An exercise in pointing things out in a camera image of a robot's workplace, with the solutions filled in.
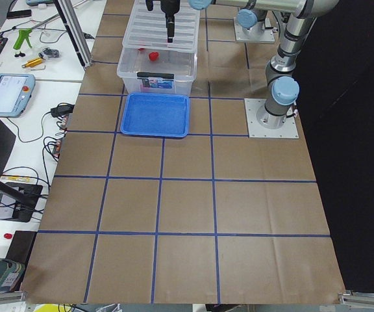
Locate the black box latch handle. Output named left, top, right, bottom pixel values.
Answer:
left=137, top=71, right=175, bottom=80

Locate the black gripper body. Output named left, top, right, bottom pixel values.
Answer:
left=160, top=0, right=181, bottom=15

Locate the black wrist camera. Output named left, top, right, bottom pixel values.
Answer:
left=145, top=0, right=154, bottom=11

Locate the black power adapter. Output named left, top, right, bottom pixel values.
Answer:
left=50, top=103, right=74, bottom=118

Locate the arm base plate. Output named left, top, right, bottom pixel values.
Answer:
left=244, top=98, right=299, bottom=139
left=234, top=18, right=275, bottom=44

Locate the blue plastic tray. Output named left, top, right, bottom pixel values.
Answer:
left=120, top=92, right=190, bottom=138

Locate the clear plastic box lid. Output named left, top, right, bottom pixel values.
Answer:
left=123, top=1, right=200, bottom=53

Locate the green handled reacher grabber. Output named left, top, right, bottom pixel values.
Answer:
left=9, top=27, right=32, bottom=51

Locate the clear plastic storage box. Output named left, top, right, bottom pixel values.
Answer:
left=117, top=47, right=197, bottom=96

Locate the black monitor stand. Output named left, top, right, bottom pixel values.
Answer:
left=0, top=181, right=43, bottom=223

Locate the teach pendant tablet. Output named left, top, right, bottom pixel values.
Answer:
left=0, top=73, right=36, bottom=118

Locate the aluminium frame post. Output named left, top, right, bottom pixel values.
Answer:
left=53, top=0, right=92, bottom=69

